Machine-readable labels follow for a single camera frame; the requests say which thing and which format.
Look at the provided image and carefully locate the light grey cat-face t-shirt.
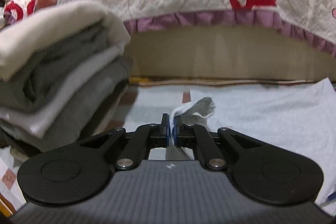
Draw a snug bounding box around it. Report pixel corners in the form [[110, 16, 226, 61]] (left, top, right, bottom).
[[169, 78, 336, 210]]

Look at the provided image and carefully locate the checkered pastel floor rug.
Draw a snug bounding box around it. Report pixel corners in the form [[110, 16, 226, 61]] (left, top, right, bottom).
[[0, 79, 336, 214]]

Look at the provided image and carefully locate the black folded garment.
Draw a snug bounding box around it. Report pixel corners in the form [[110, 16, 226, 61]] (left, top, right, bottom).
[[79, 80, 129, 140]]

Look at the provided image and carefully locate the beige bed base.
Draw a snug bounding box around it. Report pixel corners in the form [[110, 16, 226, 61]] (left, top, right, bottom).
[[125, 26, 335, 85]]

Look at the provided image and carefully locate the grey fleece folded garment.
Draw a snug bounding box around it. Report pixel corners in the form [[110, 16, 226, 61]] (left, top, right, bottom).
[[1, 56, 133, 156]]

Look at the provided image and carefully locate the white folded garment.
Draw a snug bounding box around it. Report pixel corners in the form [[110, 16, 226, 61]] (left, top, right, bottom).
[[1, 45, 124, 139]]

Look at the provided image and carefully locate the dark grey folded garment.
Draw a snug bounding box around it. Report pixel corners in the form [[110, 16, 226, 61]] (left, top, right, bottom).
[[1, 23, 109, 113]]

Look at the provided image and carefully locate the off-white bottom folded garment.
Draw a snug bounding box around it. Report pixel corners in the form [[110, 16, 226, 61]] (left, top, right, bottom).
[[10, 147, 30, 162]]

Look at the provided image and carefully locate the cream ribbed folded garment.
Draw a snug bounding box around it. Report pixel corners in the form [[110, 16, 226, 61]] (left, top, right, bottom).
[[1, 0, 130, 81]]

